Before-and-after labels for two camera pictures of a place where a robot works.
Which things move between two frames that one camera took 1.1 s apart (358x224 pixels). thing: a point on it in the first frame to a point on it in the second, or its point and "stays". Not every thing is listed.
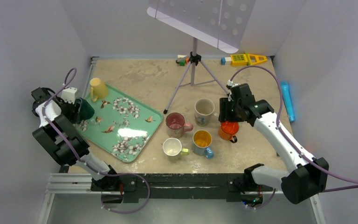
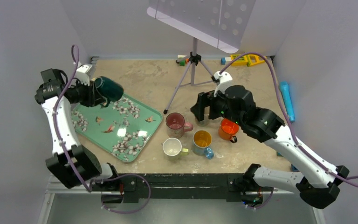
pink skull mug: x=176 y=126 stays
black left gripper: x=73 y=117 to x=90 y=101
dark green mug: x=86 y=110 to x=110 y=90
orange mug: x=227 y=131 stays
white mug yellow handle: x=172 y=148 stays
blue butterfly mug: x=201 y=142 stays
